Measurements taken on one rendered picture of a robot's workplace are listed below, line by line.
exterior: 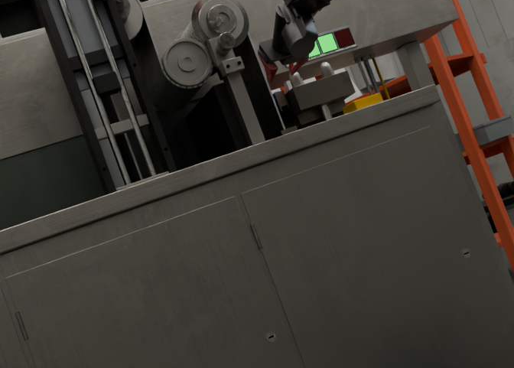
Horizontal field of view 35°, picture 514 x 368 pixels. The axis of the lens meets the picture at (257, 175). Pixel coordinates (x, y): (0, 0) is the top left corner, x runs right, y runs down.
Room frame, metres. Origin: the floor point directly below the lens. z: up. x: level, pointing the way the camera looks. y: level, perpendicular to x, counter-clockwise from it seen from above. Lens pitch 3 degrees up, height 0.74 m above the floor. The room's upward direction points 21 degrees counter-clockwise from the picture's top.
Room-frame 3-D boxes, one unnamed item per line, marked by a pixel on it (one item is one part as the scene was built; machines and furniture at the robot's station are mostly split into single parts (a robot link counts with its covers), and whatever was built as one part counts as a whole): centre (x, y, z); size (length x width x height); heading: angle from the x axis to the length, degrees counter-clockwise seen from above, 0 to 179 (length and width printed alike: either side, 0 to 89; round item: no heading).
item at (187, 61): (2.08, 0.10, 1.18); 0.26 x 0.12 x 0.12; 19
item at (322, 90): (2.22, -0.17, 1.00); 0.40 x 0.16 x 0.06; 19
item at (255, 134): (1.95, -0.03, 1.05); 0.06 x 0.05 x 0.31; 19
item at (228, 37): (1.92, -0.04, 1.18); 0.04 x 0.02 x 0.04; 109
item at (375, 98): (1.84, -0.28, 0.91); 0.07 x 0.07 x 0.02; 19
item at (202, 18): (2.12, -0.01, 1.25); 0.26 x 0.12 x 0.12; 19
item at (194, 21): (2.01, -0.05, 1.25); 0.15 x 0.01 x 0.15; 109
